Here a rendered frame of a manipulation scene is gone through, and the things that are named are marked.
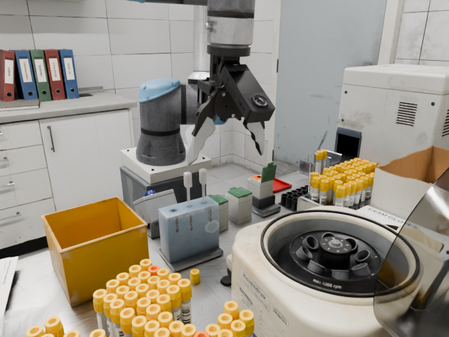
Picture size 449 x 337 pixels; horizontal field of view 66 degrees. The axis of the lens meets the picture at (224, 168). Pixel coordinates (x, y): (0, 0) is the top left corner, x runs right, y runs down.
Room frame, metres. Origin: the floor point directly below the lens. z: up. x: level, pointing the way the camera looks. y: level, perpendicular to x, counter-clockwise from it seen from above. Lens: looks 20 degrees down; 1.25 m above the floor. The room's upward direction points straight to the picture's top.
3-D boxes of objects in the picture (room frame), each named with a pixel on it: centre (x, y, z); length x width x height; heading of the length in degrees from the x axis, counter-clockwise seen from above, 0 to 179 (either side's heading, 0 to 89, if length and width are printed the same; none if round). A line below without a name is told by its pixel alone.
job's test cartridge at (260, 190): (0.75, -0.08, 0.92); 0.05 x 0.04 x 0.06; 35
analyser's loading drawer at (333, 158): (0.96, -0.31, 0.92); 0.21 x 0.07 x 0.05; 127
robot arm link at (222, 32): (0.61, -0.01, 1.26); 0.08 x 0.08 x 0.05
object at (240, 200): (0.69, -0.03, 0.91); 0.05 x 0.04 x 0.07; 37
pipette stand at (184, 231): (0.55, 0.06, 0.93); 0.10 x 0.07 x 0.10; 122
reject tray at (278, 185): (0.87, -0.13, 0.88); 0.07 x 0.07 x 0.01; 37
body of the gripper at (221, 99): (0.62, 0.00, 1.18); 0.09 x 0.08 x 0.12; 26
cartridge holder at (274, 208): (0.75, -0.08, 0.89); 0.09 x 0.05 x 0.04; 35
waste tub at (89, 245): (0.51, 0.22, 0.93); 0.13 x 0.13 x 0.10; 36
